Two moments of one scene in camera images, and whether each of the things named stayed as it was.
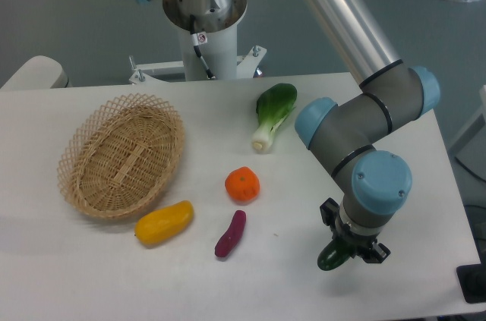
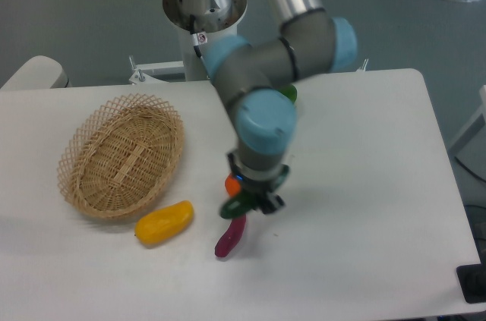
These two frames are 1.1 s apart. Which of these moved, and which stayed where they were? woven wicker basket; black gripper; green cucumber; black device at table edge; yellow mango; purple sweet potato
Moved: black gripper; green cucumber
Stayed: woven wicker basket; yellow mango; black device at table edge; purple sweet potato
